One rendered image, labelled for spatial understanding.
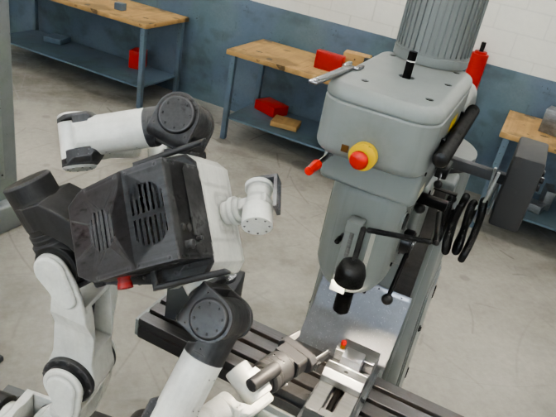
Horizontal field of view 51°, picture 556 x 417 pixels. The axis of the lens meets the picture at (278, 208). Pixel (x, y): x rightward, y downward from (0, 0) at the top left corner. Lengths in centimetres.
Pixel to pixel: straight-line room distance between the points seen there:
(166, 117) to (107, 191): 20
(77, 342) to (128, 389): 148
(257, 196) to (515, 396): 267
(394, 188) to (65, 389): 96
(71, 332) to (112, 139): 51
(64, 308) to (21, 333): 189
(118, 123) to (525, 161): 102
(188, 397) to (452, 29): 106
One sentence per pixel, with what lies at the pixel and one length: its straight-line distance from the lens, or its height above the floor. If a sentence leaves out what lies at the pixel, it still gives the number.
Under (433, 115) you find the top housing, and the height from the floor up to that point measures 188.
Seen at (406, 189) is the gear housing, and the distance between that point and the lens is 135.
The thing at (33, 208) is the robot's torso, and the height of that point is 151.
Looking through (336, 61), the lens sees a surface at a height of 99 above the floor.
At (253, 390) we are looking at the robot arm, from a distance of 145.
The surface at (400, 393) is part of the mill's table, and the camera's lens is 193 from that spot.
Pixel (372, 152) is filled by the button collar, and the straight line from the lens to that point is 122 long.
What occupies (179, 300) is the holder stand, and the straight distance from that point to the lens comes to 193.
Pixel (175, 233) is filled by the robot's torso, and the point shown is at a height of 163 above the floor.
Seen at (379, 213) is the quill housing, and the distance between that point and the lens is 143.
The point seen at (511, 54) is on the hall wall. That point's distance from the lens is 563.
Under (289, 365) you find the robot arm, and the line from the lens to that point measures 155.
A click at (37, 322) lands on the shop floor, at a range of 341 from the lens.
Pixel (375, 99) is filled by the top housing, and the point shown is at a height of 188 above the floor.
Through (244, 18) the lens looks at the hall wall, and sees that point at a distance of 634.
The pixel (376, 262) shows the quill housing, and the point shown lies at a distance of 150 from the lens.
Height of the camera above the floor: 221
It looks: 28 degrees down
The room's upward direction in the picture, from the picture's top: 11 degrees clockwise
